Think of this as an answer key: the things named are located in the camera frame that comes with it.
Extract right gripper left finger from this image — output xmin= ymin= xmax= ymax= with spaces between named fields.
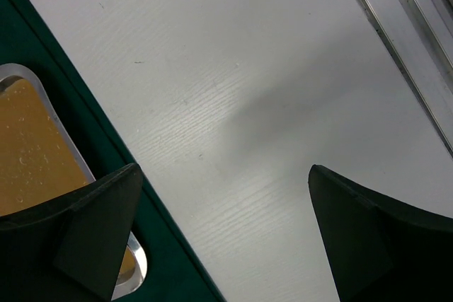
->
xmin=1 ymin=163 xmax=143 ymax=301

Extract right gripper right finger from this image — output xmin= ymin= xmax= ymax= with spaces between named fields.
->
xmin=308 ymin=165 xmax=452 ymax=301

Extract dark green surgical cloth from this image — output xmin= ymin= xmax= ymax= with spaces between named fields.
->
xmin=1 ymin=0 xmax=224 ymax=301

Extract stainless steel instrument tray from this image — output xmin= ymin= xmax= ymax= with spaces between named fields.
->
xmin=1 ymin=64 xmax=147 ymax=301

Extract brown silicone suture pad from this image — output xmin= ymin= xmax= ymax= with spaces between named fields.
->
xmin=1 ymin=79 xmax=92 ymax=215

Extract right aluminium frame rail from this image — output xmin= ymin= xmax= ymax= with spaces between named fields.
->
xmin=357 ymin=0 xmax=452 ymax=153

